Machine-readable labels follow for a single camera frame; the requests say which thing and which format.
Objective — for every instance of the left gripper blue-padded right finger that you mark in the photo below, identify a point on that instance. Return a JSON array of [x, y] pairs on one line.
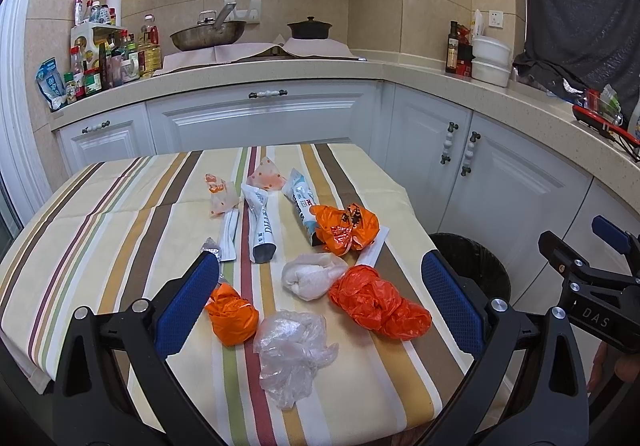
[[460, 314]]

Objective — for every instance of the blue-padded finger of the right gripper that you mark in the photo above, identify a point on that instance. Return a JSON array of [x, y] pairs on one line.
[[607, 231], [564, 259]]

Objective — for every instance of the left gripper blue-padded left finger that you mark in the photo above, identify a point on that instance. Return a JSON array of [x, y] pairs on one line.
[[179, 304]]

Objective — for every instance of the small orange plastic bag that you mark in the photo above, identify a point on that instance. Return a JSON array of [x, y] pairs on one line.
[[234, 319]]

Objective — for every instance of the silver foil wrapper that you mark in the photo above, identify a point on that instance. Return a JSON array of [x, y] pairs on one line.
[[211, 247]]

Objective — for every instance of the white chopstick sleeve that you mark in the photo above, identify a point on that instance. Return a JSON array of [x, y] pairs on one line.
[[227, 236]]

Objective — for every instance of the large orange plastic bag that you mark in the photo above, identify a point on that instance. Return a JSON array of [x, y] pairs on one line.
[[376, 305]]

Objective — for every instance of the white paper sleeve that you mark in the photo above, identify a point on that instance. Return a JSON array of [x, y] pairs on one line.
[[369, 255]]

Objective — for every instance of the white DHA packaging pouch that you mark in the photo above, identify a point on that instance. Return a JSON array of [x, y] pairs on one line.
[[262, 244]]

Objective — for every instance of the clear plastic bag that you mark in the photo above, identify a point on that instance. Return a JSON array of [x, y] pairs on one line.
[[292, 347]]

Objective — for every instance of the orange dotted wrapper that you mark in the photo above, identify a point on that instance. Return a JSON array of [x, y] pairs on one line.
[[267, 176], [223, 195]]

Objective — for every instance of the white plastic bag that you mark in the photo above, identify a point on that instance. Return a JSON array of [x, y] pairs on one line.
[[310, 276]]

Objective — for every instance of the orange bag with black print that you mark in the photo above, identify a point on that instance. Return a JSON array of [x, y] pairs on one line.
[[342, 230]]

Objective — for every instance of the white blue PICC pouch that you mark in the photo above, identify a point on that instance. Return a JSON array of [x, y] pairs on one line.
[[298, 192]]

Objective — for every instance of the black trash bin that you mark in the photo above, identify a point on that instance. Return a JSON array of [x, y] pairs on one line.
[[472, 260]]

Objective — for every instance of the red dish rack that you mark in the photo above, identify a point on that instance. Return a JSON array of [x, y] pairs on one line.
[[602, 126]]

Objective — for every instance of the striped tablecloth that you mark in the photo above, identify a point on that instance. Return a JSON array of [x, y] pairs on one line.
[[119, 326]]

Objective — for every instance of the white stacked bowls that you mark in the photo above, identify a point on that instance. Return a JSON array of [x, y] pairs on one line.
[[491, 61]]

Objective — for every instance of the red packet by bottle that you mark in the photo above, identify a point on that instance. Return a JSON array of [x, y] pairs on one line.
[[465, 52]]

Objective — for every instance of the dark oil bottle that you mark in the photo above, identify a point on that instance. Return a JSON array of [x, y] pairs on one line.
[[452, 49]]

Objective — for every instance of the dark hanging garment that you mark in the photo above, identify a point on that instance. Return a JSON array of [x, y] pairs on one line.
[[575, 45]]

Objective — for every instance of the yellow cooking oil bottle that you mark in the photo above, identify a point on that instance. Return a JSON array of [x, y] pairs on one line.
[[149, 50]]

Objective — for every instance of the blue white snack bag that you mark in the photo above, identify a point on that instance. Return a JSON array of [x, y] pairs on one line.
[[50, 84]]

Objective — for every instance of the white spice rack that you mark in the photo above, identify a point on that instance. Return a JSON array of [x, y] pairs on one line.
[[86, 40]]

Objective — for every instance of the steel wok pan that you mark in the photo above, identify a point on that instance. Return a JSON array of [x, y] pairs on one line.
[[212, 29]]

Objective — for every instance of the beige stove cover cloth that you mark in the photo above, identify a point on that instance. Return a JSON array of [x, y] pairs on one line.
[[239, 52]]

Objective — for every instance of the black lidded pot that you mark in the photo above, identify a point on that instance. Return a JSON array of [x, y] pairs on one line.
[[310, 29]]

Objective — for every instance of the paper towel roll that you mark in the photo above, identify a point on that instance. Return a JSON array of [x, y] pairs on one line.
[[116, 6]]

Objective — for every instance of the cabinet door handle right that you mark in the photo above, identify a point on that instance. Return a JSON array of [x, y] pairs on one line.
[[469, 152]]

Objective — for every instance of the cabinet door handle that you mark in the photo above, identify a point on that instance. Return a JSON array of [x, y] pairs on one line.
[[451, 130], [469, 152]]

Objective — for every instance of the cabinet door handle left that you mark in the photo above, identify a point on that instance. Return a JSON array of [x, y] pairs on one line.
[[451, 130]]

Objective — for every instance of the drawer handle left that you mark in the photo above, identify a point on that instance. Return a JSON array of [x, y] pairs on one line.
[[99, 126]]

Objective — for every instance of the drawer handle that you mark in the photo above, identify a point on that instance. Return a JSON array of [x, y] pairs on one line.
[[266, 94], [99, 126]]

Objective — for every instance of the drawer handle centre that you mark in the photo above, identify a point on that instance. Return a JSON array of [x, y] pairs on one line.
[[266, 94]]

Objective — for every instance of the white wall socket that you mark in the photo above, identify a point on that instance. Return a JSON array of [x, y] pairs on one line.
[[496, 19]]

